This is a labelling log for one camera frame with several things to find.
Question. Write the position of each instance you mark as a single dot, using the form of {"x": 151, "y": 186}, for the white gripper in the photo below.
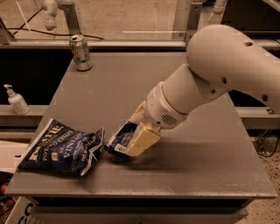
{"x": 161, "y": 108}

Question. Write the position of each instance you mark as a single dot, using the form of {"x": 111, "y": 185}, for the blue rxbar blueberry wrapper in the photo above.
{"x": 118, "y": 143}

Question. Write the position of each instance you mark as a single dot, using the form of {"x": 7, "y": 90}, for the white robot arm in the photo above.
{"x": 218, "y": 59}

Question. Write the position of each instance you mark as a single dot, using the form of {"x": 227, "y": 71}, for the blue potato chip bag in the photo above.
{"x": 61, "y": 149}

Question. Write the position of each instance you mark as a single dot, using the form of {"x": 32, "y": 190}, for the green white soda can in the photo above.
{"x": 80, "y": 52}

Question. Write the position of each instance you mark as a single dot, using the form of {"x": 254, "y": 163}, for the white pump sanitizer bottle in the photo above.
{"x": 16, "y": 101}

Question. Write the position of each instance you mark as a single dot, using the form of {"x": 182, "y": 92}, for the white cardboard box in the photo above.
{"x": 22, "y": 213}

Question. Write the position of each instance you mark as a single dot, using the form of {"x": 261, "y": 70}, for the white object behind glass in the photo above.
{"x": 50, "y": 8}

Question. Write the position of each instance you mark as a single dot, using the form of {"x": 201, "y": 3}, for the right metal glass bracket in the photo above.
{"x": 193, "y": 20}

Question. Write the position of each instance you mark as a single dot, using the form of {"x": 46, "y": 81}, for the metal glass bracket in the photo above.
{"x": 193, "y": 20}
{"x": 71, "y": 18}

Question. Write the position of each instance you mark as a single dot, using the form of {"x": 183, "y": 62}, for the left metal glass bracket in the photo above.
{"x": 71, "y": 18}

